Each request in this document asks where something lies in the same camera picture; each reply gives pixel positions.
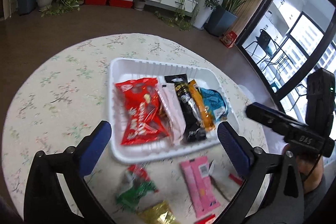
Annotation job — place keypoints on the black sliding door frame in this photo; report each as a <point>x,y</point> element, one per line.
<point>263,5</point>

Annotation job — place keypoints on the black snack packet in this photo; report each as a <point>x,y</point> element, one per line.
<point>189,119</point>

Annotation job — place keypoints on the red paper bag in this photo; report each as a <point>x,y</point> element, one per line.
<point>228,39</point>

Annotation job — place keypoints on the red storage box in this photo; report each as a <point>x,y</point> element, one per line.
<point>120,1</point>
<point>95,0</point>

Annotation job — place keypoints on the white round trash bin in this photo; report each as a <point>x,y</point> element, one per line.
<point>245,92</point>

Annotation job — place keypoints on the floral tablecloth round table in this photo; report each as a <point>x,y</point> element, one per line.
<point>52,108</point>

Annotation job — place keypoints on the small white empty pot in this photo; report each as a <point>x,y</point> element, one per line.
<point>139,4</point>

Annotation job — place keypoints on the black balcony chair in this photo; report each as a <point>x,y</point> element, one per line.
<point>263,39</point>

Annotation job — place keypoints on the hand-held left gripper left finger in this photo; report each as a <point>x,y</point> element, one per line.
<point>94,148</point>

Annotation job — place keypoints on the white red-edged snack packet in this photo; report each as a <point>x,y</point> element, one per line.
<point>220,174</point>

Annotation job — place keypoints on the white plastic tray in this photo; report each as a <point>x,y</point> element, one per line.
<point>136,66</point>

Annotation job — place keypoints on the small red snack packet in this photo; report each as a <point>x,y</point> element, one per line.
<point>206,220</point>

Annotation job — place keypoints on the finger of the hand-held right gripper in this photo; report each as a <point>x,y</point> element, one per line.
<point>275,120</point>

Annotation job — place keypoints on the pink snack packet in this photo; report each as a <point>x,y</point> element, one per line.
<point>202,187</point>

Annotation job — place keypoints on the green red snack packet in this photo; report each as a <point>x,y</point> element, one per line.
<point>136,187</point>

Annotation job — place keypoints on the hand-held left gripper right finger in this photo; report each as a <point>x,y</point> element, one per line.
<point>233,150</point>

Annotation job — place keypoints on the white balcony cabinet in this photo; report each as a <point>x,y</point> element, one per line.
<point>286,1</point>

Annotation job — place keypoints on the orange snack packet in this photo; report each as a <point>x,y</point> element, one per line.
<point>200,106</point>

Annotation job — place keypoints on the bushy plant tall white pot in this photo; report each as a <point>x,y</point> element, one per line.
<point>203,16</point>

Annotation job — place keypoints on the red snack bag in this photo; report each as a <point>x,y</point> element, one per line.
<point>139,113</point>

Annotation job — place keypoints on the gold snack packet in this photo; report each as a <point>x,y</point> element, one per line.
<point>160,214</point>

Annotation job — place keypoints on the blue snack bag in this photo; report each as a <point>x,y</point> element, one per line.
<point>215,103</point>

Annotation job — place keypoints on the person's right hand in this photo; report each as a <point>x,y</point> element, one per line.
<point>312,174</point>

